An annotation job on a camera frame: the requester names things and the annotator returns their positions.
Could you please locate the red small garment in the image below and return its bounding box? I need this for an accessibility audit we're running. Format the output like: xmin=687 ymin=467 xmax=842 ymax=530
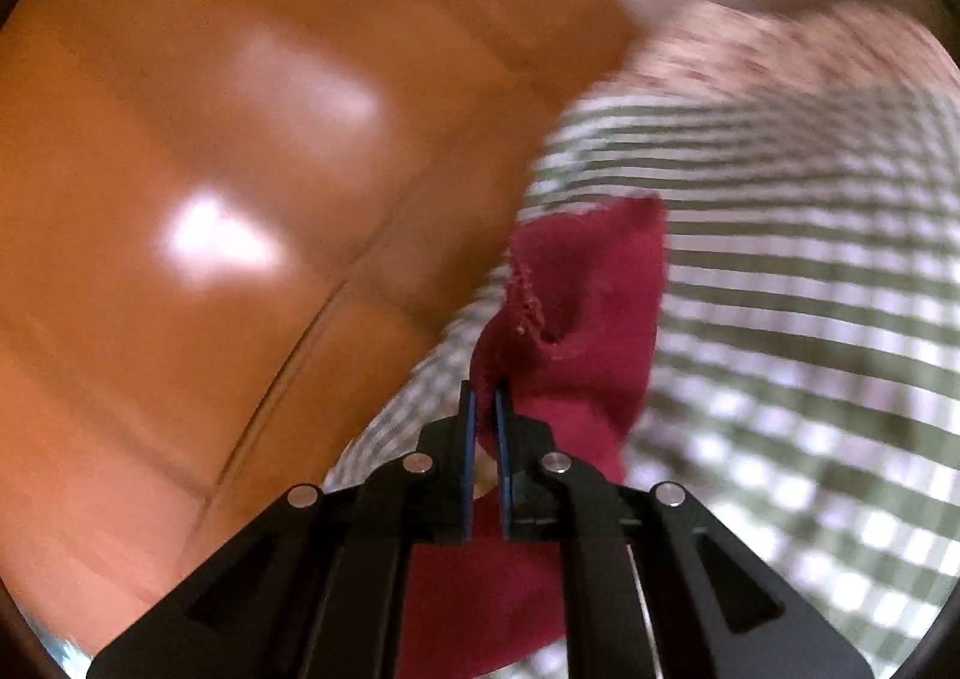
xmin=397 ymin=197 xmax=665 ymax=677

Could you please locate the green white checkered bedsheet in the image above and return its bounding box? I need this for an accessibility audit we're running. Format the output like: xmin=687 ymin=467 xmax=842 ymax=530
xmin=320 ymin=81 xmax=960 ymax=679

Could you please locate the brown wooden wardrobe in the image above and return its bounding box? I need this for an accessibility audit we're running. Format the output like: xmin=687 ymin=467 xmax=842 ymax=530
xmin=2 ymin=0 xmax=638 ymax=653

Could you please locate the floral pink pillow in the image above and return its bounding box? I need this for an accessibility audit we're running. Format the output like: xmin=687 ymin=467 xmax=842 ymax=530
xmin=615 ymin=2 xmax=958 ymax=97

